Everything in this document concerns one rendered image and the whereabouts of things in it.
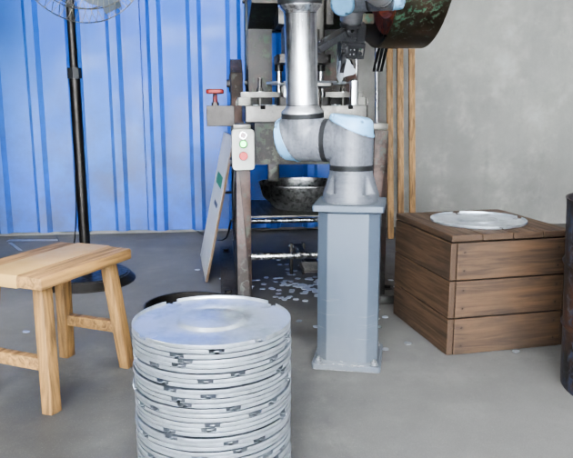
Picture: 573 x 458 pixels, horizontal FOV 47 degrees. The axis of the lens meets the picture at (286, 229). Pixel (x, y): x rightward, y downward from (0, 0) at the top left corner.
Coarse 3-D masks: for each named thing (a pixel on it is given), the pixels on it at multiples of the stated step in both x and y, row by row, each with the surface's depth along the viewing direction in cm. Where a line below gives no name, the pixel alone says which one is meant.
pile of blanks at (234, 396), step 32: (160, 352) 109; (192, 352) 107; (224, 352) 107; (256, 352) 110; (288, 352) 119; (160, 384) 112; (192, 384) 108; (224, 384) 108; (256, 384) 111; (288, 384) 122; (160, 416) 111; (192, 416) 109; (224, 416) 109; (256, 416) 112; (288, 416) 122; (160, 448) 112; (192, 448) 110; (224, 448) 110; (256, 448) 113; (288, 448) 123
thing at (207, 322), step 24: (144, 312) 125; (168, 312) 126; (192, 312) 124; (216, 312) 124; (240, 312) 126; (264, 312) 126; (144, 336) 112; (168, 336) 112; (192, 336) 112; (216, 336) 112; (240, 336) 112; (264, 336) 112
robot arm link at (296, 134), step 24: (288, 0) 165; (312, 0) 165; (288, 24) 168; (312, 24) 168; (288, 48) 170; (312, 48) 170; (288, 72) 172; (312, 72) 171; (288, 96) 174; (312, 96) 173; (288, 120) 173; (312, 120) 172; (288, 144) 175; (312, 144) 172
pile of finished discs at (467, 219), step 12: (432, 216) 209; (444, 216) 210; (456, 216) 210; (468, 216) 206; (480, 216) 206; (492, 216) 210; (504, 216) 210; (516, 216) 208; (468, 228) 191; (480, 228) 189; (492, 228) 189; (504, 228) 190
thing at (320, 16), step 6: (324, 0) 237; (324, 6) 237; (318, 12) 237; (324, 12) 237; (318, 18) 238; (324, 18) 238; (318, 24) 238; (324, 24) 238; (282, 30) 244; (318, 30) 236; (324, 30) 239; (282, 36) 245; (318, 36) 236; (324, 36) 239; (282, 42) 245; (282, 48) 246; (318, 54) 240; (324, 54) 240
